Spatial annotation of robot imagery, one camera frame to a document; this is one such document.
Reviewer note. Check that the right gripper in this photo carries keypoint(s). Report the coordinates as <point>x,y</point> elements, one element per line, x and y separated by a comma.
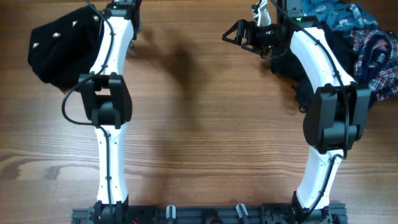
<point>250,36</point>

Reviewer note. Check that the black knit sweater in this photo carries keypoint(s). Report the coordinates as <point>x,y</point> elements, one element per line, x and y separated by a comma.
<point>62,50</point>

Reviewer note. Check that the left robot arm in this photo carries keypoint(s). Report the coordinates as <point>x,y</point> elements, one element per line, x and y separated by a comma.
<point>108,107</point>

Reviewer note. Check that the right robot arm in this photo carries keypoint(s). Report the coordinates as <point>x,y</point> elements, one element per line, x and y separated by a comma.
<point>334,120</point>

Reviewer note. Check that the black garment underneath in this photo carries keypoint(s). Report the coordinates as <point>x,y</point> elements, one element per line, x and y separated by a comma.
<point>288,66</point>

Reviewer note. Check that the blue patterned garment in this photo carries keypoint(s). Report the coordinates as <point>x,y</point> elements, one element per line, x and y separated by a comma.
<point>339,16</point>

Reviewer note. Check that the red plaid shirt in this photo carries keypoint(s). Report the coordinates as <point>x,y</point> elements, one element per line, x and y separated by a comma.
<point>376,65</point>

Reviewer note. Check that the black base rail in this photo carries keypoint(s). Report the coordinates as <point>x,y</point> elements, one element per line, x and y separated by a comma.
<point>211,214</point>

